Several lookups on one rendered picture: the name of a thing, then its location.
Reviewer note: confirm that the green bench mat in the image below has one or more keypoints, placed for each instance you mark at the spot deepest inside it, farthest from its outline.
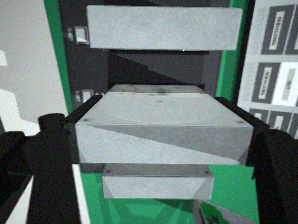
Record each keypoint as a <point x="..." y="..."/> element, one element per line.
<point x="233" y="187"/>

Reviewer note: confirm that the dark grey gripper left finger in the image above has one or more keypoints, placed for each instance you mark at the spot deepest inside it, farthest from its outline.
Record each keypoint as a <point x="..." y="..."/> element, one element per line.
<point x="53" y="197"/>

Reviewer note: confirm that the black status display screen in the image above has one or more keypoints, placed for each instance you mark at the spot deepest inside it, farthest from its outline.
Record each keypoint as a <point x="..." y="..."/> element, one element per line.
<point x="266" y="83"/>

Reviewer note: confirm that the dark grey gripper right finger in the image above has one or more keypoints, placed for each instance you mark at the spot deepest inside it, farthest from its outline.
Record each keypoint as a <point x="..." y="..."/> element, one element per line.
<point x="274" y="156"/>

